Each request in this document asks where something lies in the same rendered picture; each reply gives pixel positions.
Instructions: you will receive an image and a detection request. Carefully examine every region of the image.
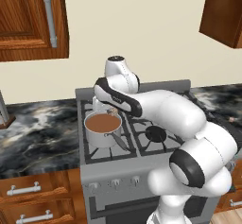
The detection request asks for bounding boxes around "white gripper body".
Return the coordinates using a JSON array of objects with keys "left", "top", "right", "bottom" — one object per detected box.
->
[{"left": 92, "top": 95, "right": 109, "bottom": 112}]

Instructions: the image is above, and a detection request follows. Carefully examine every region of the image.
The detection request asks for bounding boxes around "steel saucepan with hot chocolate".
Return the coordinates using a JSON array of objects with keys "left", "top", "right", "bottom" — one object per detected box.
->
[{"left": 83, "top": 111, "right": 130, "bottom": 152}]

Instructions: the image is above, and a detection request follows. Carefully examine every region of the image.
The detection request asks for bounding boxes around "grey stove with hob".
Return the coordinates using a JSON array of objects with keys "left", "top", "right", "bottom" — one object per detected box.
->
[{"left": 75, "top": 78, "right": 242, "bottom": 224}]

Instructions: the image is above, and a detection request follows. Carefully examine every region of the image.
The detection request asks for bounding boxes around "grey stove knob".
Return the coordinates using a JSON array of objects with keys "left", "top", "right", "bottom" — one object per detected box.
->
[
  {"left": 130, "top": 175, "right": 143, "bottom": 186},
  {"left": 88, "top": 181, "right": 99, "bottom": 193},
  {"left": 111, "top": 178, "right": 123, "bottom": 190}
]

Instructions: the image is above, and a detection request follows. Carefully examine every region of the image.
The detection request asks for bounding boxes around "wooden drawer front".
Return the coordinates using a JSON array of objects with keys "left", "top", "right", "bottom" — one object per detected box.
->
[
  {"left": 0, "top": 198, "right": 79, "bottom": 224},
  {"left": 0, "top": 168, "right": 81, "bottom": 203},
  {"left": 216, "top": 166, "right": 242, "bottom": 214}
]

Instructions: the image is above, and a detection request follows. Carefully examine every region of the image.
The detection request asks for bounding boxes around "grey stand on wooden base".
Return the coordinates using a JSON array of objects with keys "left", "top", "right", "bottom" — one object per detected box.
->
[{"left": 0, "top": 90, "right": 16, "bottom": 130}]

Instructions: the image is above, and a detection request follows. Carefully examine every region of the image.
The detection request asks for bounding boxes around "grey oven door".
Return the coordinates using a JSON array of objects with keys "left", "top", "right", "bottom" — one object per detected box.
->
[{"left": 87, "top": 195, "right": 220, "bottom": 224}]

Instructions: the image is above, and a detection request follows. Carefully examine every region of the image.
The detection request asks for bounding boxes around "silver cupboard door handle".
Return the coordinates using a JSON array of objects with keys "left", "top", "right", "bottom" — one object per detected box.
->
[{"left": 42, "top": 0, "right": 59, "bottom": 49}]

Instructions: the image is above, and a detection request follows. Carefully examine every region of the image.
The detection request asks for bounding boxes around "silver drawer handle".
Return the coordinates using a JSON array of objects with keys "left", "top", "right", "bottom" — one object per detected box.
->
[
  {"left": 6, "top": 181, "right": 43, "bottom": 197},
  {"left": 229, "top": 198, "right": 242, "bottom": 208},
  {"left": 15, "top": 209, "right": 54, "bottom": 224}
]

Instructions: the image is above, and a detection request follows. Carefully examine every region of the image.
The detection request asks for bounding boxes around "wooden wall cupboard door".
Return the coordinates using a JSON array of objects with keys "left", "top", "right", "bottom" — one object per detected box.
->
[{"left": 0, "top": 0, "right": 70, "bottom": 62}]

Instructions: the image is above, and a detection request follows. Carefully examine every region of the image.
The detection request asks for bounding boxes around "wooden wall cupboard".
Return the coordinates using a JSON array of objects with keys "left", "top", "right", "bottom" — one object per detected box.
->
[{"left": 199, "top": 0, "right": 242, "bottom": 49}]

